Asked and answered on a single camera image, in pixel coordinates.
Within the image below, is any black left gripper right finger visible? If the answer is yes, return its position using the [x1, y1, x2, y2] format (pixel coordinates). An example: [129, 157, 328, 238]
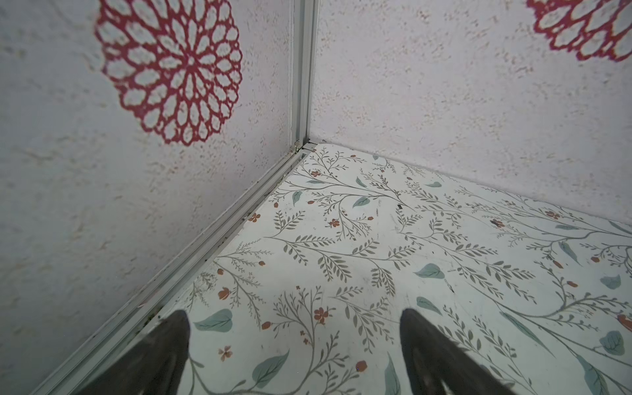
[399, 309, 514, 395]

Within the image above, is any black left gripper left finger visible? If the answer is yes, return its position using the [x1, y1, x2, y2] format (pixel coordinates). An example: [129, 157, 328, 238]
[77, 309, 191, 395]

